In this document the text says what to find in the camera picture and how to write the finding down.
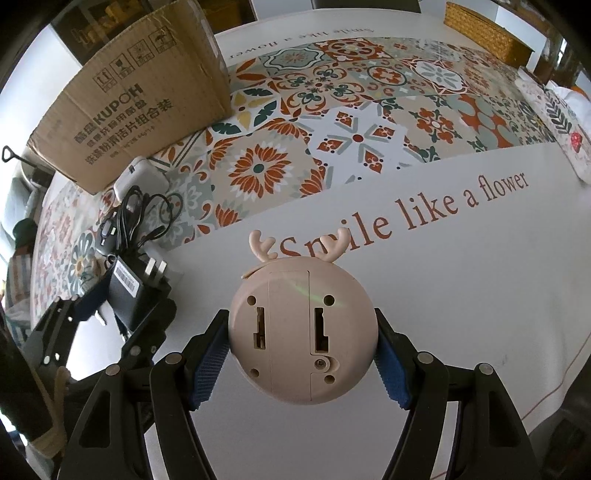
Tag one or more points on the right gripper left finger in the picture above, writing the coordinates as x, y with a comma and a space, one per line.
178, 384

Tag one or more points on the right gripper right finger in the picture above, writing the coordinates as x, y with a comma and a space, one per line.
490, 441

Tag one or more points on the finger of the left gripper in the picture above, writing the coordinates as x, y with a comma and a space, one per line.
139, 350
50, 341

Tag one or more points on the black power adapter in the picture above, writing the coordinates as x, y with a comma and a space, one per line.
135, 288

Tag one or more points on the pink round deer toy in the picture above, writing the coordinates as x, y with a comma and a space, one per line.
303, 330

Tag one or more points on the black round plug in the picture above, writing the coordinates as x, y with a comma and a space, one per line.
107, 238

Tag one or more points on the grey sofa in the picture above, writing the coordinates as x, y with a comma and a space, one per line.
23, 200

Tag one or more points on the white cube charger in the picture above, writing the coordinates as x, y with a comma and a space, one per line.
142, 174

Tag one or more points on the brown cardboard box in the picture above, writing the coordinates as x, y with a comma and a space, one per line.
161, 79

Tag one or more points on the patterned floral table mat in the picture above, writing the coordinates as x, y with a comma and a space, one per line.
328, 113

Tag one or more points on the white patterned bag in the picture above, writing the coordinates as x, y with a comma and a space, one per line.
566, 113

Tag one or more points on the woven yellow basket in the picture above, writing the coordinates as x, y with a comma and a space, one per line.
486, 33

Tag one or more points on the vacuum cleaner handle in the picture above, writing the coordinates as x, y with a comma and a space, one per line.
8, 155

